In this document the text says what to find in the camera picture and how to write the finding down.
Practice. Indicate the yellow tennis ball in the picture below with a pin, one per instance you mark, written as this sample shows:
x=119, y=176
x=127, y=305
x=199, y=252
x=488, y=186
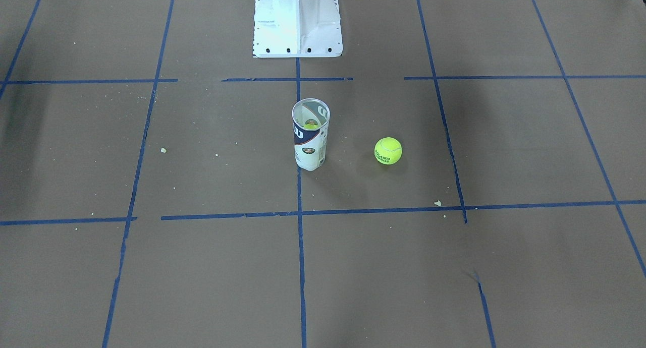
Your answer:
x=388, y=150

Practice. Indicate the tennis ball can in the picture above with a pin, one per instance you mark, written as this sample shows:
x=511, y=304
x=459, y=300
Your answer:
x=310, y=145

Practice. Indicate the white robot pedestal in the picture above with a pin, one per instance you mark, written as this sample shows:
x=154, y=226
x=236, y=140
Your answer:
x=297, y=28

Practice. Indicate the tennis ball inside can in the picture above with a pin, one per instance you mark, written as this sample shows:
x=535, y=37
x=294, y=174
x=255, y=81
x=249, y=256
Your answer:
x=311, y=124

